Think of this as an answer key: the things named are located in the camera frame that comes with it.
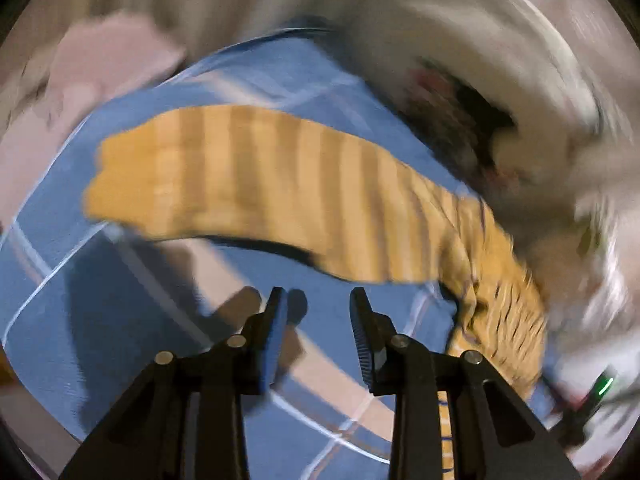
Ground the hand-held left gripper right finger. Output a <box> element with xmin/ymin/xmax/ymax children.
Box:
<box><xmin>350</xmin><ymin>287</ymin><xmax>583</xmax><ymax>480</ymax></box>

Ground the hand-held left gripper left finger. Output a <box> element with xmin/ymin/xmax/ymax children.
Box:
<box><xmin>59</xmin><ymin>286</ymin><xmax>290</xmax><ymax>480</ymax></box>

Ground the yellow striped sweater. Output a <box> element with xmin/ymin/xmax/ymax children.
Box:
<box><xmin>84</xmin><ymin>104</ymin><xmax>548</xmax><ymax>480</ymax></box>

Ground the blue checked bedsheet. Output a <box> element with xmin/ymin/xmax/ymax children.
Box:
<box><xmin>0</xmin><ymin>27</ymin><xmax>566</xmax><ymax>480</ymax></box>

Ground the white leaf-print pillow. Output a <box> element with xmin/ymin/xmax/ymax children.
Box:
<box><xmin>492</xmin><ymin>122</ymin><xmax>640</xmax><ymax>321</ymax></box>

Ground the dark colourful floral cushion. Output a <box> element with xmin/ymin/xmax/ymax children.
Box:
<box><xmin>397</xmin><ymin>57</ymin><xmax>518</xmax><ymax>186</ymax></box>

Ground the pink cloth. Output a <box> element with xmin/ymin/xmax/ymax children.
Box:
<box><xmin>0</xmin><ymin>14</ymin><xmax>188</xmax><ymax>233</ymax></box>

